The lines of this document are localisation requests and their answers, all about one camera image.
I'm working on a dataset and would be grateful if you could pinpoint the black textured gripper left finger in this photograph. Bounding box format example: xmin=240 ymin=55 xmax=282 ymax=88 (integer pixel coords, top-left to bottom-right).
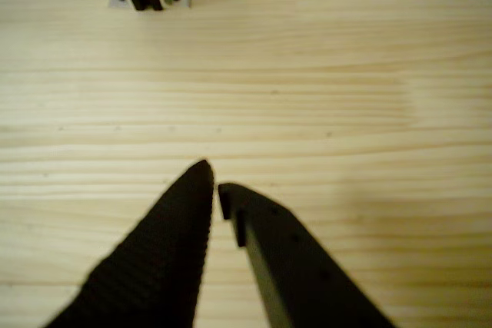
xmin=45 ymin=158 xmax=214 ymax=328

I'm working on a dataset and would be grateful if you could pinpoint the black slim gripper right finger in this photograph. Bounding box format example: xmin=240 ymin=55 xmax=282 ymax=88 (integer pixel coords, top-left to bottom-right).
xmin=218 ymin=182 xmax=397 ymax=328

